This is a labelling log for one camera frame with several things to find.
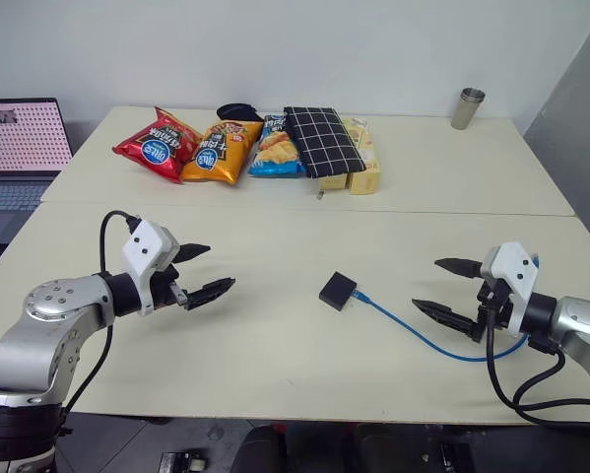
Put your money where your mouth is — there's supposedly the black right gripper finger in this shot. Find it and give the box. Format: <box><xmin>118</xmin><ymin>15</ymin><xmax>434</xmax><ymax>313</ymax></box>
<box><xmin>411</xmin><ymin>298</ymin><xmax>479</xmax><ymax>340</ymax></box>
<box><xmin>433</xmin><ymin>256</ymin><xmax>484</xmax><ymax>280</ymax></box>

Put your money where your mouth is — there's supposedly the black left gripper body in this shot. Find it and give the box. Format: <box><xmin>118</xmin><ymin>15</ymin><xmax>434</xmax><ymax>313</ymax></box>
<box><xmin>149</xmin><ymin>264</ymin><xmax>190</xmax><ymax>311</ymax></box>

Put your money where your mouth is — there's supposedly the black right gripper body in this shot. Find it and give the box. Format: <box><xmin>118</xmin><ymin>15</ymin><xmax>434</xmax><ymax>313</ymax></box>
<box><xmin>473</xmin><ymin>277</ymin><xmax>515</xmax><ymax>344</ymax></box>

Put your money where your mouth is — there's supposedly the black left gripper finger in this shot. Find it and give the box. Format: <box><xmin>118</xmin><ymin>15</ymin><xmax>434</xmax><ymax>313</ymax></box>
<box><xmin>172</xmin><ymin>241</ymin><xmax>213</xmax><ymax>265</ymax></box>
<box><xmin>184</xmin><ymin>276</ymin><xmax>237</xmax><ymax>312</ymax></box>

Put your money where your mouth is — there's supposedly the small black adapter box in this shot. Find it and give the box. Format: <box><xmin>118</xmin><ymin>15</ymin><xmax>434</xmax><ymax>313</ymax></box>
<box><xmin>317</xmin><ymin>270</ymin><xmax>359</xmax><ymax>312</ymax></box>

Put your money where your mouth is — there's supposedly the orange chips bag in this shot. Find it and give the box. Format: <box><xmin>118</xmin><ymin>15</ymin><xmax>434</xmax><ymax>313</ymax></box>
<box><xmin>180</xmin><ymin>120</ymin><xmax>265</xmax><ymax>186</ymax></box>

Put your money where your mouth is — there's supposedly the red chips bag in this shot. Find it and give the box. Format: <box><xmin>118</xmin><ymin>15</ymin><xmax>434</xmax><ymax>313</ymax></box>
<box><xmin>112</xmin><ymin>105</ymin><xmax>201</xmax><ymax>184</ymax></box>

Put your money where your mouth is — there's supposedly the large yellow box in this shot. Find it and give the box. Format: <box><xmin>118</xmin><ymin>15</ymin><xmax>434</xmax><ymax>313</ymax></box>
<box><xmin>342</xmin><ymin>116</ymin><xmax>382</xmax><ymax>196</ymax></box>

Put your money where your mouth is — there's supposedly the blue chips bag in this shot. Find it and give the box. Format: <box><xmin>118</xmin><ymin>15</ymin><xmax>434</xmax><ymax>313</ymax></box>
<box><xmin>247</xmin><ymin>112</ymin><xmax>308</xmax><ymax>179</ymax></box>

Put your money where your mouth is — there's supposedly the black cloth item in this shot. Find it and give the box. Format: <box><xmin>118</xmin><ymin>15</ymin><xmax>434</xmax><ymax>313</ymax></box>
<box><xmin>216</xmin><ymin>101</ymin><xmax>259</xmax><ymax>123</ymax></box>

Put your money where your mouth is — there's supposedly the small yellow box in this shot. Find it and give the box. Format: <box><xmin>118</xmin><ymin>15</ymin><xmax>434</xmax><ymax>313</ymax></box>
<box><xmin>316</xmin><ymin>171</ymin><xmax>349</xmax><ymax>193</ymax></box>

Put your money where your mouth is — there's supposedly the steel cup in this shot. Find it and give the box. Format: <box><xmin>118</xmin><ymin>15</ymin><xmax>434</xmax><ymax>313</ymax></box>
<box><xmin>450</xmin><ymin>87</ymin><xmax>487</xmax><ymax>131</ymax></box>

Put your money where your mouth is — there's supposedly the dark rounded shape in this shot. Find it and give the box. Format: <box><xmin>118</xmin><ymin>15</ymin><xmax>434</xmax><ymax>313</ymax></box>
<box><xmin>235</xmin><ymin>424</ymin><xmax>290</xmax><ymax>473</ymax></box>

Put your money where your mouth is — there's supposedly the black white-checked pouch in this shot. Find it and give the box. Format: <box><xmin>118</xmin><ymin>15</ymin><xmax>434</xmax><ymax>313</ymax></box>
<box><xmin>283</xmin><ymin>105</ymin><xmax>366</xmax><ymax>179</ymax></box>

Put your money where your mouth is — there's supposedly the small black device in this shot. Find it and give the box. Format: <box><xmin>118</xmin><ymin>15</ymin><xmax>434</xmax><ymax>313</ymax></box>
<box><xmin>158</xmin><ymin>449</ymin><xmax>210</xmax><ymax>473</ymax></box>

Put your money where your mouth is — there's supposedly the laptop with pink screen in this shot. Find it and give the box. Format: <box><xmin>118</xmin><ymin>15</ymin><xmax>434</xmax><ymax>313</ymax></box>
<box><xmin>0</xmin><ymin>97</ymin><xmax>74</xmax><ymax>214</ymax></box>

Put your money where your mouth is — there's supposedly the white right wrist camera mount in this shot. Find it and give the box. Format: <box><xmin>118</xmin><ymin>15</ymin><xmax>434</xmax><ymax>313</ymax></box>
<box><xmin>480</xmin><ymin>241</ymin><xmax>541</xmax><ymax>339</ymax></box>

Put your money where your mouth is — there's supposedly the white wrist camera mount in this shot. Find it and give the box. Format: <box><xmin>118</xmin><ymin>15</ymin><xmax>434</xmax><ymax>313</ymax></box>
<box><xmin>120</xmin><ymin>221</ymin><xmax>181</xmax><ymax>316</ymax></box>
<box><xmin>480</xmin><ymin>241</ymin><xmax>541</xmax><ymax>339</ymax></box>

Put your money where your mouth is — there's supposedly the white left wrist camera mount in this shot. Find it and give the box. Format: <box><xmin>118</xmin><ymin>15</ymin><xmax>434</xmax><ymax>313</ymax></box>
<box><xmin>120</xmin><ymin>221</ymin><xmax>181</xmax><ymax>316</ymax></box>

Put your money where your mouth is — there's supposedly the blue cable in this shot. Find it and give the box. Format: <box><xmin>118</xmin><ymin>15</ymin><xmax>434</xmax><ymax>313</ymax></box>
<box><xmin>351</xmin><ymin>251</ymin><xmax>542</xmax><ymax>364</ymax></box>

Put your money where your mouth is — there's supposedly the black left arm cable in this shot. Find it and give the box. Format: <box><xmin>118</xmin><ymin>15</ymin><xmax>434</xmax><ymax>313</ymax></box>
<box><xmin>60</xmin><ymin>210</ymin><xmax>144</xmax><ymax>420</ymax></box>

